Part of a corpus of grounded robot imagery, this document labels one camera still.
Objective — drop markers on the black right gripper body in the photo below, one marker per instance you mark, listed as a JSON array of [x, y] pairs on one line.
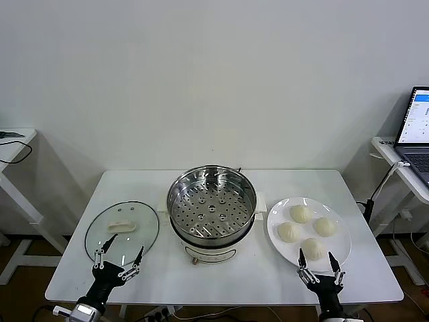
[[326, 290]]

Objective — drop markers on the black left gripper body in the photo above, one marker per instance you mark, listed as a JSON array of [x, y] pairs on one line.
[[105, 278]]

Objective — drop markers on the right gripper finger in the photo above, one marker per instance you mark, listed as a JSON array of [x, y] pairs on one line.
[[306, 273], [338, 276]]

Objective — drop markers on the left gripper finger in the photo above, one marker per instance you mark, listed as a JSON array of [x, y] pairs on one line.
[[99, 258], [134, 268]]

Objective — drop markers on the white steamed baozi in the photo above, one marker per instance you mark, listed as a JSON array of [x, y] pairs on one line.
[[288, 232], [324, 226], [301, 213], [315, 246]]

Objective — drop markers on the white round plate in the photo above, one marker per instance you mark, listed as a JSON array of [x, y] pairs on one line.
[[338, 248]]

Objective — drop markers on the white table leg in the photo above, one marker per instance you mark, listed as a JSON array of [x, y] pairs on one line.
[[123, 311]]

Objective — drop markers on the white power strip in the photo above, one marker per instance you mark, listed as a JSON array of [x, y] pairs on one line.
[[164, 312]]

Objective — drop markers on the white side table with laptop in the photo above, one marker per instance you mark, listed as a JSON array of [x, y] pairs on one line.
[[390, 152]]

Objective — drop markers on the flat dark tool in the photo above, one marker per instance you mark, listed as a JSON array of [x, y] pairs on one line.
[[10, 134]]

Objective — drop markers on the grey open laptop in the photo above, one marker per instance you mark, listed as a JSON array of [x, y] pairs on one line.
[[414, 117]]

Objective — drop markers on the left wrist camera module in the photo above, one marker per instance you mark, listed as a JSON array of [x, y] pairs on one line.
[[62, 311]]

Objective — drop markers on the white wall adapter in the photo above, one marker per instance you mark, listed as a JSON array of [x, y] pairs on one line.
[[407, 214]]

